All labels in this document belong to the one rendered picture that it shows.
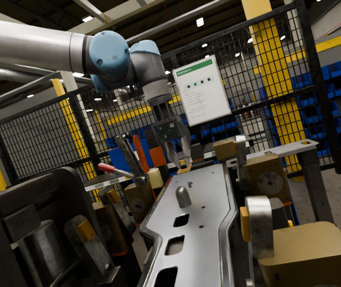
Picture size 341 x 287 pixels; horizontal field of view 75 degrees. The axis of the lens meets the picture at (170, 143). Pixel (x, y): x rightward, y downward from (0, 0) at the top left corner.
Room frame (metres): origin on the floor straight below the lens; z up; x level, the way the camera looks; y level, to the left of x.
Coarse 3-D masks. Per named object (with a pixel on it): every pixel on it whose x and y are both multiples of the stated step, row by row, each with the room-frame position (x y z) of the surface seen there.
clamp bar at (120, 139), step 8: (120, 136) 0.68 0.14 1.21; (128, 136) 0.67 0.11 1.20; (120, 144) 0.68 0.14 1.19; (128, 144) 0.70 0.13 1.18; (128, 152) 0.67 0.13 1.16; (128, 160) 0.68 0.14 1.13; (136, 160) 0.70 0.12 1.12; (136, 168) 0.67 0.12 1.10; (136, 176) 0.67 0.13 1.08; (144, 176) 0.70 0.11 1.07
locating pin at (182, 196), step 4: (180, 188) 0.53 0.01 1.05; (184, 188) 0.53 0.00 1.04; (176, 192) 0.53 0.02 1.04; (180, 192) 0.52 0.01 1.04; (184, 192) 0.52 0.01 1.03; (176, 196) 0.53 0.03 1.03; (180, 196) 0.52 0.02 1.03; (184, 196) 0.52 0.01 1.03; (188, 196) 0.53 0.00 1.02; (180, 200) 0.52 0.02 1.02; (184, 200) 0.52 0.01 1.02; (188, 200) 0.52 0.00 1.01; (180, 204) 0.52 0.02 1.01; (184, 204) 0.52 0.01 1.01; (188, 204) 0.52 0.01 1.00
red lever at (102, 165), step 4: (100, 164) 0.71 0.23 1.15; (104, 164) 0.71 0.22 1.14; (100, 168) 0.71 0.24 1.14; (104, 168) 0.70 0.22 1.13; (108, 168) 0.70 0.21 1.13; (112, 168) 0.70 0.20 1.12; (108, 172) 0.70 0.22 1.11; (112, 172) 0.70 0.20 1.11; (116, 172) 0.70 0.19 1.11; (120, 172) 0.70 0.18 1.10; (124, 172) 0.70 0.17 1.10; (124, 176) 0.69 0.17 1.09; (128, 176) 0.69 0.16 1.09; (132, 176) 0.69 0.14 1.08
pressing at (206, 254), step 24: (216, 168) 0.77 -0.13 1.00; (168, 192) 0.67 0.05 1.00; (192, 192) 0.60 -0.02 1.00; (216, 192) 0.55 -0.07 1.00; (168, 216) 0.50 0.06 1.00; (192, 216) 0.46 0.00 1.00; (216, 216) 0.43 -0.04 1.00; (168, 240) 0.40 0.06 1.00; (192, 240) 0.37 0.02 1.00; (216, 240) 0.35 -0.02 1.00; (168, 264) 0.33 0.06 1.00; (192, 264) 0.31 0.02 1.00; (216, 264) 0.29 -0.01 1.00
